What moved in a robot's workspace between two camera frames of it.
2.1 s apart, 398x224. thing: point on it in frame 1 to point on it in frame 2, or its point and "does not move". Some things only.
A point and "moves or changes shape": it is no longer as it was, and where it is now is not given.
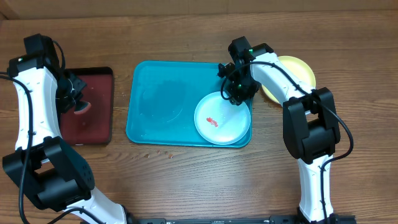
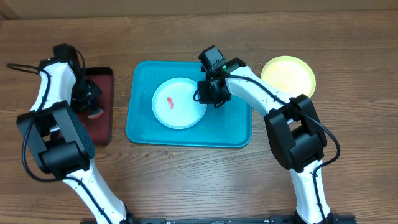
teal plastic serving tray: (161, 101) does not move
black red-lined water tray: (94, 127) does not move
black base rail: (333, 219) does not move
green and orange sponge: (82, 107) moves or changes shape
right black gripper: (239, 98) to (206, 99)
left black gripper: (79, 84) to (94, 89)
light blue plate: (219, 121) to (173, 104)
